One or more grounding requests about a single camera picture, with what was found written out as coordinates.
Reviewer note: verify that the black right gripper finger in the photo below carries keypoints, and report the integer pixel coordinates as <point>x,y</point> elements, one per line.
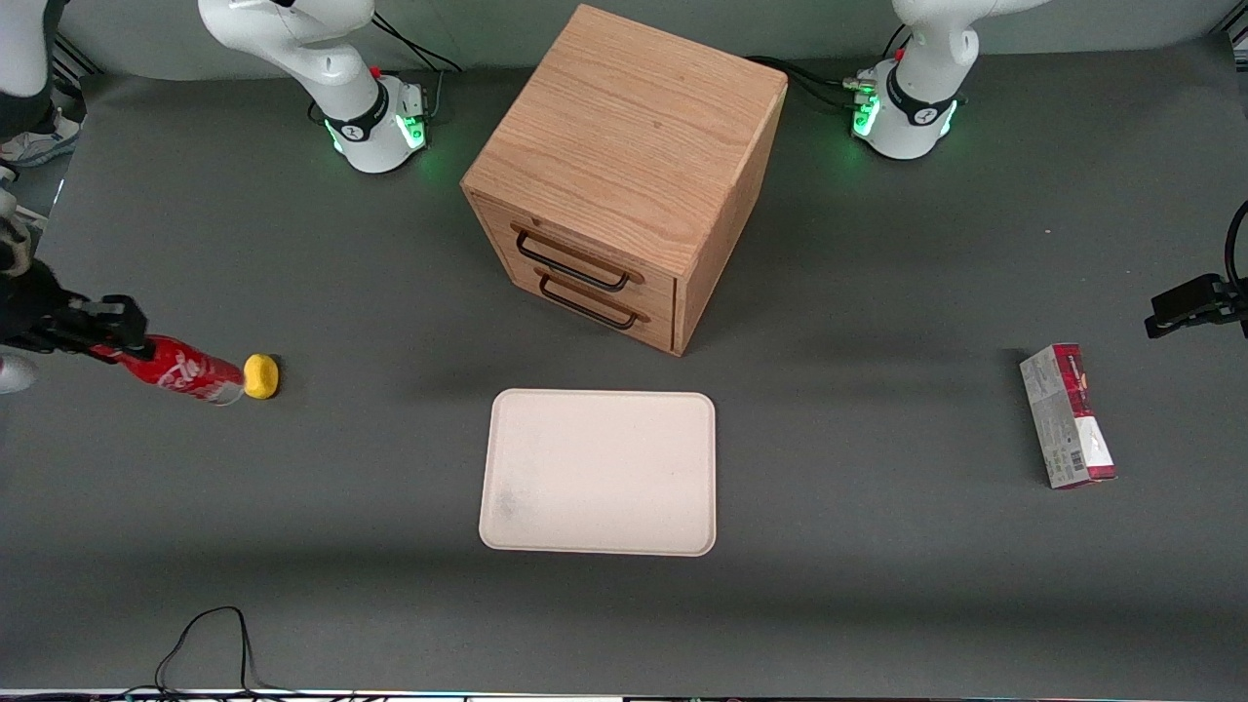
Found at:
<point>97,343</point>
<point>112,317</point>

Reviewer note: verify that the red coke bottle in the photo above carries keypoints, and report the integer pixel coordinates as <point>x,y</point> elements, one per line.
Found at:
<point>185,370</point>

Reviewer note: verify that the wooden drawer cabinet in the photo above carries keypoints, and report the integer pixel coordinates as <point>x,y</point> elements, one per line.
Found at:
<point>624,136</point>

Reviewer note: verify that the aluminium frame profile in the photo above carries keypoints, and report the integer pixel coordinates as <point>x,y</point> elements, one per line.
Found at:
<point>1233,44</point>

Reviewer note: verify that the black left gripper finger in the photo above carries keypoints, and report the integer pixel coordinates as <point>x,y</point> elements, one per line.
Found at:
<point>1189,324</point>
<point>1185,292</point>

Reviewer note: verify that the beige plastic tray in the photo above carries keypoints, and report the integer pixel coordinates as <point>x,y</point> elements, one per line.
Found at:
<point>600,473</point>

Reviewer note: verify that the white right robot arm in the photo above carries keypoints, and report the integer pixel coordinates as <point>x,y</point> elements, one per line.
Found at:
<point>331,68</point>

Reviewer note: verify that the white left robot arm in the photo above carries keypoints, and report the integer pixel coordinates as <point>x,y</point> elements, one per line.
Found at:
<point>916,107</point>

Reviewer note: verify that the grey and red carton box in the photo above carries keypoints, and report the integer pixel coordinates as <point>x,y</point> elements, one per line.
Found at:
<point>1068,414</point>

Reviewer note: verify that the yellow lemon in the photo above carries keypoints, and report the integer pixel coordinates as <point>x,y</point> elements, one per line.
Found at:
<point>260,376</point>

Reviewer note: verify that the grey sneaker shoe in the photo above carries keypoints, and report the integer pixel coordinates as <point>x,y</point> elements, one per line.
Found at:
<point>39,141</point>

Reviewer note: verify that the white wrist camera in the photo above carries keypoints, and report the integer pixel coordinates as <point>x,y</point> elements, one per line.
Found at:
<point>15,373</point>

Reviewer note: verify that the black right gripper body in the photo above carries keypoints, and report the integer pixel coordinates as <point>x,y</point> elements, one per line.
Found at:
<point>39,310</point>

